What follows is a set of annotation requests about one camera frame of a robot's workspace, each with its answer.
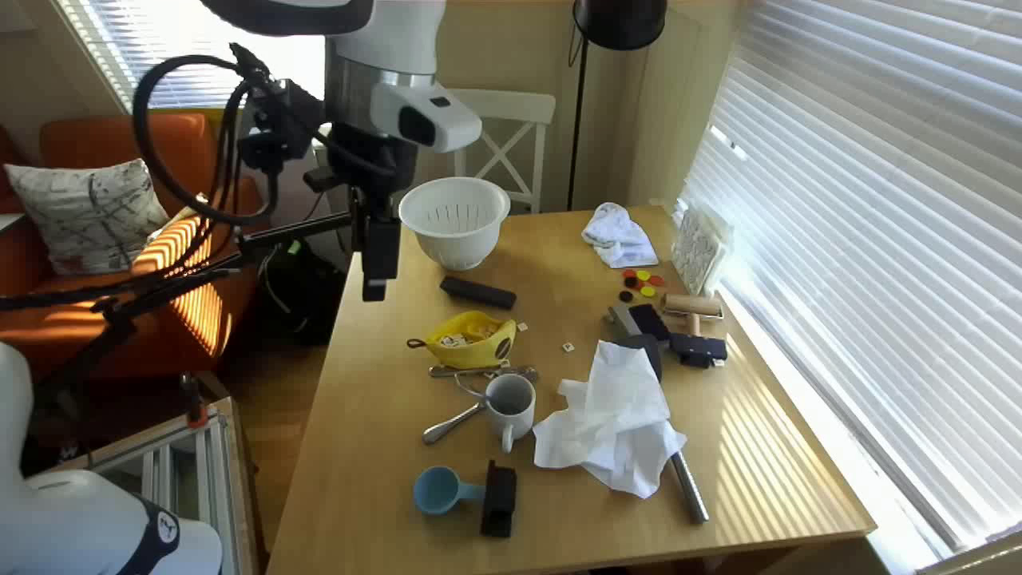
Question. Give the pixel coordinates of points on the silver metal fork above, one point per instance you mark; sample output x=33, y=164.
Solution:
x=448, y=424

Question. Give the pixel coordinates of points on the black plastic disc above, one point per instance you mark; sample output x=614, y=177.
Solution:
x=629, y=296

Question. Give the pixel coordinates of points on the yellow plastic disc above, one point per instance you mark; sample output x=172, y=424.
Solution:
x=650, y=293
x=643, y=273

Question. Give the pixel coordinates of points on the small black hole punch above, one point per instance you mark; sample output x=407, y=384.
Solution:
x=700, y=351

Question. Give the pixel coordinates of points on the white mug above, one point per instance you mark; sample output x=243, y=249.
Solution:
x=511, y=403

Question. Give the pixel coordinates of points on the orange sofa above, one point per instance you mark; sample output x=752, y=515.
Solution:
x=96, y=320

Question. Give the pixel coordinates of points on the white wooden chair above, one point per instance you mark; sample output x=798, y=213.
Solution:
x=522, y=113

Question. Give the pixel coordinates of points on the grey stapler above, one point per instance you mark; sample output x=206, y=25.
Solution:
x=638, y=323

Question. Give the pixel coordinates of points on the silver metal bar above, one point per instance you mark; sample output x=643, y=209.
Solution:
x=687, y=487

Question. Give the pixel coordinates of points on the white floral napkin holder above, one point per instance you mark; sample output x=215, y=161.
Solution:
x=697, y=249

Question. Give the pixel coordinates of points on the black floor lamp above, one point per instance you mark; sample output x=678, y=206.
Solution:
x=620, y=22

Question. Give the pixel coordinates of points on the white window blinds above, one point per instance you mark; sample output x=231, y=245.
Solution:
x=873, y=236

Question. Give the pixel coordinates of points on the white colander bowl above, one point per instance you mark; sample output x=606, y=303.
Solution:
x=454, y=222

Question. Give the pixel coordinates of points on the black bag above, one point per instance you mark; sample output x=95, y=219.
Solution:
x=305, y=299

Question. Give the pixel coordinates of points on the white rounded plastic body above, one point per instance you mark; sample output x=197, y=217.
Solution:
x=75, y=521

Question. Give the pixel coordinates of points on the black marker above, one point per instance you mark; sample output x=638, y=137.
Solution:
x=477, y=293

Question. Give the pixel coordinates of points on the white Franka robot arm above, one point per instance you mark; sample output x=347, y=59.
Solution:
x=388, y=44

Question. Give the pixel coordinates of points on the small wooden tile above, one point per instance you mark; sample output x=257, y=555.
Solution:
x=568, y=347

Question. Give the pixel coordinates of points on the black rectangular block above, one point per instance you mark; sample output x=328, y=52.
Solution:
x=499, y=499

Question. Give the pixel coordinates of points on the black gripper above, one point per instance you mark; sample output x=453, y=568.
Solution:
x=374, y=186

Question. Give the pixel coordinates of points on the white crumpled tissue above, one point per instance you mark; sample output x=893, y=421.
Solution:
x=613, y=421

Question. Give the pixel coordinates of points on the white wooden rack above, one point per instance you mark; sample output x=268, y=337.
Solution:
x=180, y=468

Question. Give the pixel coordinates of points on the white patterned pillow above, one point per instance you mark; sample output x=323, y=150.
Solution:
x=91, y=219

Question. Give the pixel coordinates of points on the black tripod stand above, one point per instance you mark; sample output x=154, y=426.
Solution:
x=160, y=283

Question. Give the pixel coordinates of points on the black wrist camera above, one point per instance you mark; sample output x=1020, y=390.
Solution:
x=279, y=117

